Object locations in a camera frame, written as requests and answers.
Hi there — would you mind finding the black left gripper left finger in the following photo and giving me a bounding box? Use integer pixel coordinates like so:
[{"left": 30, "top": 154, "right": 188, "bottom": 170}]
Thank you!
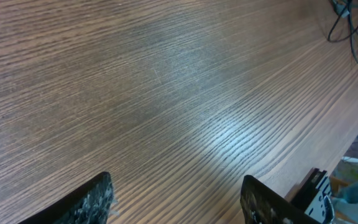
[{"left": 21, "top": 172, "right": 114, "bottom": 224}]

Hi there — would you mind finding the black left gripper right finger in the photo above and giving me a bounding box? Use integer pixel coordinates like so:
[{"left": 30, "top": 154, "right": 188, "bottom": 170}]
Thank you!
[{"left": 240, "top": 175, "right": 318, "bottom": 224}]

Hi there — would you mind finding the black cable bundle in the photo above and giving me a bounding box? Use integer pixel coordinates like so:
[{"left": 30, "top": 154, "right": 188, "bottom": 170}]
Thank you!
[{"left": 326, "top": 0, "right": 358, "bottom": 91}]

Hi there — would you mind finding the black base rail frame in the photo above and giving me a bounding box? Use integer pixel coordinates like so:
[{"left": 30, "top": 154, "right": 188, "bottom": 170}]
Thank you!
[{"left": 290, "top": 168, "right": 335, "bottom": 224}]

